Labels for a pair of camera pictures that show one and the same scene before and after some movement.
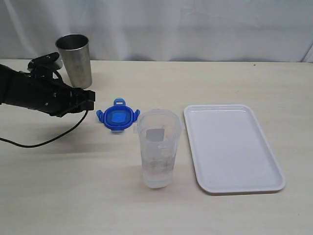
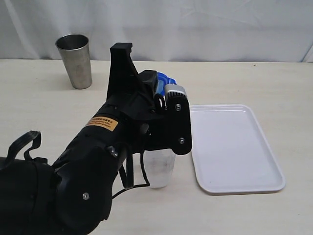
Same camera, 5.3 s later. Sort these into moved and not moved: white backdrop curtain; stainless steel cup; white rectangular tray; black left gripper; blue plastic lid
Moved: blue plastic lid; black left gripper
Not moved: stainless steel cup; white backdrop curtain; white rectangular tray
